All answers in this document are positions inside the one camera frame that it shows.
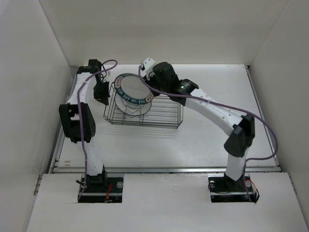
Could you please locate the grey wire dish rack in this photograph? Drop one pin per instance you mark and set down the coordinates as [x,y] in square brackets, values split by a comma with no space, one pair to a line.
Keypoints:
[164,113]

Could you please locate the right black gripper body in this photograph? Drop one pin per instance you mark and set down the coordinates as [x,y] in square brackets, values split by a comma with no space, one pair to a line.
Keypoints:
[153,82]

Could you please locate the green rimmed white plate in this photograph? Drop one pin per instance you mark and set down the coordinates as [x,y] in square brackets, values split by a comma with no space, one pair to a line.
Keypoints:
[131,89]

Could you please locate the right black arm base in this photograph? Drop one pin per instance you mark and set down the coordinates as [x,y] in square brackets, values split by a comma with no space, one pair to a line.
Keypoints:
[224,190]

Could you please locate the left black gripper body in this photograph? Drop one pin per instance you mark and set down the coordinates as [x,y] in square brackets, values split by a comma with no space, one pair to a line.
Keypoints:
[101,90]

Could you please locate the front aluminium rail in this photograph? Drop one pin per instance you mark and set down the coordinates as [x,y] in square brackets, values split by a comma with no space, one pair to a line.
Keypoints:
[59,170]

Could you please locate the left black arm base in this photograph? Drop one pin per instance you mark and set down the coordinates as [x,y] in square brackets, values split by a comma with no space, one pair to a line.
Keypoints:
[112,193]

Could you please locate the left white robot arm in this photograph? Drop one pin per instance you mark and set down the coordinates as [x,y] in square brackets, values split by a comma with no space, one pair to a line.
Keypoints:
[79,125]

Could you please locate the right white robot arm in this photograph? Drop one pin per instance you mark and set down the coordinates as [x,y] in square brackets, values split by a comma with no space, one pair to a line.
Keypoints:
[240,129]

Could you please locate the right aluminium rail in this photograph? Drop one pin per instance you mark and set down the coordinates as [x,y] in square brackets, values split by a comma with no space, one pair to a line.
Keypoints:
[271,135]

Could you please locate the white plate with flower outline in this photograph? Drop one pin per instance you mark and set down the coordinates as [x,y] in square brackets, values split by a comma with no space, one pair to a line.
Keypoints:
[132,106]

